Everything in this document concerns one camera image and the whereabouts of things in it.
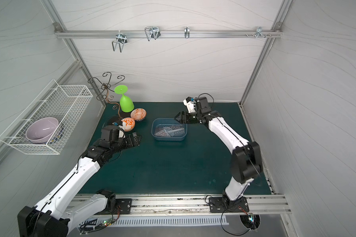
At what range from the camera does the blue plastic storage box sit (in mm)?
1001

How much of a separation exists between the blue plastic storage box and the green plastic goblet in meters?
0.19

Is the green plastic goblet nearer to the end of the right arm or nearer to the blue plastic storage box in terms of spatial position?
the blue plastic storage box

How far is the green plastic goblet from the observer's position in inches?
33.1
